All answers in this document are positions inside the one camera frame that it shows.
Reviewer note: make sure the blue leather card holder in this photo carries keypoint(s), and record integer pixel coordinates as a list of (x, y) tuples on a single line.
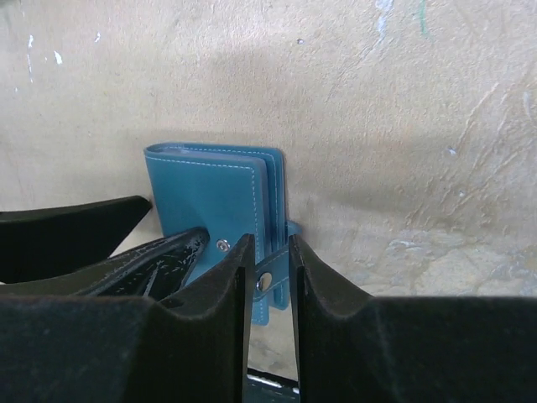
[(230, 190)]

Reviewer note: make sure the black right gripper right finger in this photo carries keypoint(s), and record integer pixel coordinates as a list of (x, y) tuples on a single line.
[(351, 346)]

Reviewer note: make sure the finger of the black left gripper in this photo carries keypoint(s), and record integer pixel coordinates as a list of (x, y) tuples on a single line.
[(44, 243), (155, 269)]

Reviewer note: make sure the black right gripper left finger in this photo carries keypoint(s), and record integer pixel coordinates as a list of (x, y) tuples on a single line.
[(191, 346)]

